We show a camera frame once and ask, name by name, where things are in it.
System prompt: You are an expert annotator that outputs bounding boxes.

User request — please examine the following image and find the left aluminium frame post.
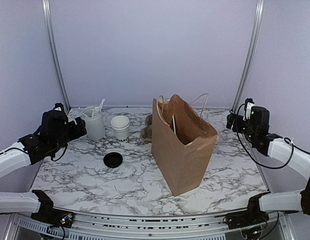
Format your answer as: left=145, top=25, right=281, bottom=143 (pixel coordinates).
left=42, top=0, right=71, bottom=113

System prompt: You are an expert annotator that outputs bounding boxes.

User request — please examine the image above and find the right aluminium frame post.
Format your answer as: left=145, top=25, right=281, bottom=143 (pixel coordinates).
left=231, top=0, right=265, bottom=112

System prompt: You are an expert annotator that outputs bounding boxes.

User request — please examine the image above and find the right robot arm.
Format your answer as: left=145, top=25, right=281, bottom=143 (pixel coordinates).
left=226, top=102, right=310, bottom=224

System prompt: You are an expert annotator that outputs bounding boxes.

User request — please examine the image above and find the brown cardboard box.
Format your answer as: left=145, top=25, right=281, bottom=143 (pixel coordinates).
left=151, top=94, right=218, bottom=196

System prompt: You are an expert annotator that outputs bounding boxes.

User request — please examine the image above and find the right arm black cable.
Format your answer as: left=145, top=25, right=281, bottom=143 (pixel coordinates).
left=236, top=103, right=295, bottom=169

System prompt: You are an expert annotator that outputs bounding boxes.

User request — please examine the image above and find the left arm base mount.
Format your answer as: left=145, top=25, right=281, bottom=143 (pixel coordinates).
left=31, top=190, right=74, bottom=228

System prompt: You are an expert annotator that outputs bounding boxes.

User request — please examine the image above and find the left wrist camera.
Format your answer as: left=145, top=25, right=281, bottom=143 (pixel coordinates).
left=53, top=102, right=64, bottom=112

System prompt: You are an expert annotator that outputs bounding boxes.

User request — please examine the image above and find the aluminium frame post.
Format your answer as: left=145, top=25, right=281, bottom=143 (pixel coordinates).
left=42, top=0, right=71, bottom=113
left=231, top=0, right=265, bottom=112

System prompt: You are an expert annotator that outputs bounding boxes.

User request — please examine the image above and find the white ribbed utensil container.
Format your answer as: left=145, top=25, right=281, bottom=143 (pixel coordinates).
left=81, top=106, right=106, bottom=141

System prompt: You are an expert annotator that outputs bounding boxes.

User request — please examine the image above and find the remaining pulp carrier stack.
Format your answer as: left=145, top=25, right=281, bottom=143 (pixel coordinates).
left=140, top=114, right=152, bottom=143

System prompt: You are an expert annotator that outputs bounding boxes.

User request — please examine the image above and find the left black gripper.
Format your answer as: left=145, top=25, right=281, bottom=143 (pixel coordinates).
left=52, top=116, right=87, bottom=153

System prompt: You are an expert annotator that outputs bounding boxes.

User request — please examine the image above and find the white plastic utensil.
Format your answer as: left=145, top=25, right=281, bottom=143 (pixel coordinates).
left=95, top=98, right=105, bottom=113

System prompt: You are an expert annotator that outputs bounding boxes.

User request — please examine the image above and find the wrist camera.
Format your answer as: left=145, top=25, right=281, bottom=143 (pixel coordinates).
left=53, top=102, right=64, bottom=112
left=244, top=98, right=255, bottom=120

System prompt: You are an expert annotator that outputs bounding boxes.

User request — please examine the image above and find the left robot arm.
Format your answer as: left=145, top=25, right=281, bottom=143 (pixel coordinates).
left=0, top=107, right=87, bottom=223

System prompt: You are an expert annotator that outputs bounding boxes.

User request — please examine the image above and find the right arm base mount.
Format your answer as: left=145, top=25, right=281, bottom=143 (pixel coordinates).
left=222, top=193, right=269, bottom=230

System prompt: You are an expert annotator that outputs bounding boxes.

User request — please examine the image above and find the white straw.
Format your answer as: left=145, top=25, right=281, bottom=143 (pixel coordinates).
left=172, top=114, right=176, bottom=135

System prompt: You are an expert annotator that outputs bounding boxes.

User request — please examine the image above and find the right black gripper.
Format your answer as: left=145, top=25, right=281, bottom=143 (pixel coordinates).
left=226, top=112, right=257, bottom=141

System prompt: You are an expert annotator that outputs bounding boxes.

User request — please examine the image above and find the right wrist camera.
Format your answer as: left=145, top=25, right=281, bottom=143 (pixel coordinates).
left=244, top=98, right=255, bottom=120

